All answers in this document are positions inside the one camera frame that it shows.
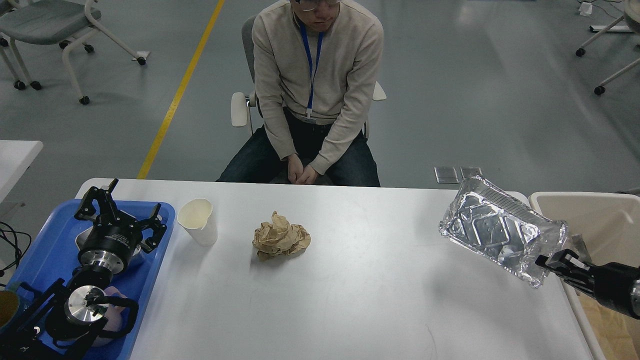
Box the stainless steel rectangular tray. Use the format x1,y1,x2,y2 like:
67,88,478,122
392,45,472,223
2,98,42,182
75,227,146,275

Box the metal floor plate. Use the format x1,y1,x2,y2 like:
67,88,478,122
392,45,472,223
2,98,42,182
459,166,483,180
434,166,460,184

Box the seated man in beige sweater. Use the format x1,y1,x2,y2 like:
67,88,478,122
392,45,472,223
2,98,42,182
218,0,384,187

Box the brown paper ball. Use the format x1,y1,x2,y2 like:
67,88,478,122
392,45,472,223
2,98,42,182
252,210,312,261

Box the white paper cup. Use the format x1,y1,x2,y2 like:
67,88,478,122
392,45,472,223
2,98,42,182
177,198,218,247

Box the white power adapter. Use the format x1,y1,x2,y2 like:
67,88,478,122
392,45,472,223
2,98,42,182
578,1,594,18

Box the black cables at left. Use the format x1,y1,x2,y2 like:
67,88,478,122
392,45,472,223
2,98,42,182
0,221,32,278

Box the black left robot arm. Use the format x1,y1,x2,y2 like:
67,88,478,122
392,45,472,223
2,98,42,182
1,179,176,360

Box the crumpled clear plastic bag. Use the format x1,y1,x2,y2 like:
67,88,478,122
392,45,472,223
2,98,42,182
567,234,593,264

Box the blue plastic tray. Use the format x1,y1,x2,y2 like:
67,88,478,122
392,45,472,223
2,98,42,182
7,199,176,360

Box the left metal floor plate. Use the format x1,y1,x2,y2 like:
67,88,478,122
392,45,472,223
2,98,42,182
434,166,460,184

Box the dark blue HOME mug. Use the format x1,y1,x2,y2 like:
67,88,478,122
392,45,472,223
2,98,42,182
0,290,21,328

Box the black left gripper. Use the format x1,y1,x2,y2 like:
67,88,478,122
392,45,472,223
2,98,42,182
74,178,167,267

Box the pink HOME mug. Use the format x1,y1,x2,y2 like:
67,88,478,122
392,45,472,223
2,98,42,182
91,285,127,347

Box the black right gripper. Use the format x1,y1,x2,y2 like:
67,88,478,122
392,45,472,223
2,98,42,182
535,249,640,320

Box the white side table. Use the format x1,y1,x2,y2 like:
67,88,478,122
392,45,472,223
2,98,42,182
0,139,44,202

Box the aluminium foil tray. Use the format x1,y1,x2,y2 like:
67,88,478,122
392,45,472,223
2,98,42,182
439,175,569,289

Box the brown paper bag in bin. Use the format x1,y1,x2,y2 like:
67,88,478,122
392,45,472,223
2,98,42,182
578,295,639,360

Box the right metal floor plate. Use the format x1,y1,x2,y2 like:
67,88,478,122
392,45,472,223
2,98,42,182
459,166,483,180

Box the white wheeled chair right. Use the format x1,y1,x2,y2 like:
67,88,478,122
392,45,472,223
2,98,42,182
575,0,640,97

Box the beige plastic bin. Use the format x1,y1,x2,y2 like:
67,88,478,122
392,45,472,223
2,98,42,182
529,191,640,360

